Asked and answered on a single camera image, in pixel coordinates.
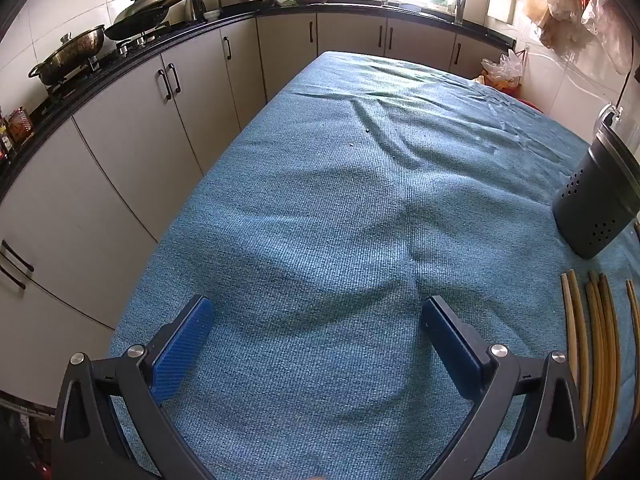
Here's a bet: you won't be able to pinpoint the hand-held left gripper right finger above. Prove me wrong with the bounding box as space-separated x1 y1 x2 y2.
420 296 587 480

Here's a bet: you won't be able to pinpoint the wooden chopstick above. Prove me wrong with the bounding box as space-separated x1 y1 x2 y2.
599 274 622 466
589 270 615 480
566 269 592 428
584 281 603 480
560 272 581 386

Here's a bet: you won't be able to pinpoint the black gas stove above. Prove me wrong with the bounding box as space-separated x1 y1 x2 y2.
42 20 173 103

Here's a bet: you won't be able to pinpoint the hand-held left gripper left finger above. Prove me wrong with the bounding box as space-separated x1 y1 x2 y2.
50 295 216 480

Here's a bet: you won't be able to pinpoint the dark grey utensil holder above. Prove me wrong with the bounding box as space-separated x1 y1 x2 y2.
552 112 640 260

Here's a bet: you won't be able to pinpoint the white lower kitchen cabinets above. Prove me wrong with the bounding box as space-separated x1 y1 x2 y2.
0 12 506 406

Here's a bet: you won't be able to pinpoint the black kitchen countertop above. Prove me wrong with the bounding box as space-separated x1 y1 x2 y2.
0 0 516 201

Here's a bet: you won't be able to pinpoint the plastic bag with yellow contents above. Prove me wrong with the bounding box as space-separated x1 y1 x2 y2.
481 50 525 92

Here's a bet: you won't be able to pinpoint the black wok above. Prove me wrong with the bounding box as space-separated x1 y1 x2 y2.
104 0 202 42

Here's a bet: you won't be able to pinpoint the clear hanging plastic bag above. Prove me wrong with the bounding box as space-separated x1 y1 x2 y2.
580 0 637 75

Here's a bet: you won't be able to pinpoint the steel pan with lid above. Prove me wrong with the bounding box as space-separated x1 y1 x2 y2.
28 25 107 87

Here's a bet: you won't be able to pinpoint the brown hanging bag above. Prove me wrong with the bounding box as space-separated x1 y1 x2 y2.
522 0 568 50

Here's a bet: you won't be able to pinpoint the blue tablecloth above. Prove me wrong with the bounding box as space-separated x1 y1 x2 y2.
107 50 640 480

